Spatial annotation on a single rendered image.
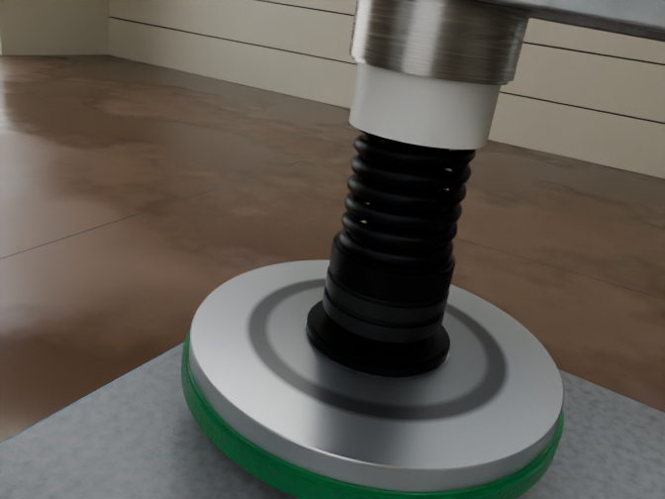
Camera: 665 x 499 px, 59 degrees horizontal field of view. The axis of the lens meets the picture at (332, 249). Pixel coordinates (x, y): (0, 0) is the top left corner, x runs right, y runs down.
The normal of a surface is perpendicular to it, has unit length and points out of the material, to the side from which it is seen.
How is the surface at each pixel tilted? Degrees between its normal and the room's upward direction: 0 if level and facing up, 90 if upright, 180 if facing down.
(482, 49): 90
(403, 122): 90
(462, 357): 0
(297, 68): 90
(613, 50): 90
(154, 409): 0
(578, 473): 0
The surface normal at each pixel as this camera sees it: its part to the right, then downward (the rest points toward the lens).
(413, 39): -0.36, 0.31
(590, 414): 0.14, -0.91
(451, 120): 0.21, 0.40
